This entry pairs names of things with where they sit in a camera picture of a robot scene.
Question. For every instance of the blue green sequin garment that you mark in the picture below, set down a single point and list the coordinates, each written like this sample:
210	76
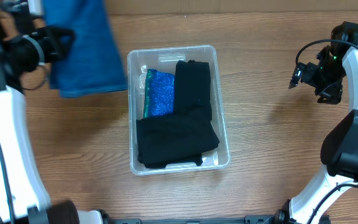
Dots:
159	93

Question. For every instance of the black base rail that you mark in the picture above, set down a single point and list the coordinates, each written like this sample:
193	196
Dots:
249	219

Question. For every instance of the black cloth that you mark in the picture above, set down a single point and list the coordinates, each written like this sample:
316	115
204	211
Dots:
193	87
174	138

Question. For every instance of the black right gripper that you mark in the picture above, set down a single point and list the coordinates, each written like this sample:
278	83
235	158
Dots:
333	92

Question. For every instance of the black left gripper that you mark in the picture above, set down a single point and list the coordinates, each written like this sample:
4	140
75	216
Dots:
55	50

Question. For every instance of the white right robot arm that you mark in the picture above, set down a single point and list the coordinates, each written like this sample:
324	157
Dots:
339	150

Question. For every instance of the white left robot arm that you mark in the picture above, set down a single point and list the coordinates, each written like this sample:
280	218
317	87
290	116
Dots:
23	197

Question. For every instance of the blue denim cloth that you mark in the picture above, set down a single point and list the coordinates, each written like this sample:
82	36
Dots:
93	64

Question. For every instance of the clear plastic storage bin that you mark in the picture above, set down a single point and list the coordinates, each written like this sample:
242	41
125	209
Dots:
165	60

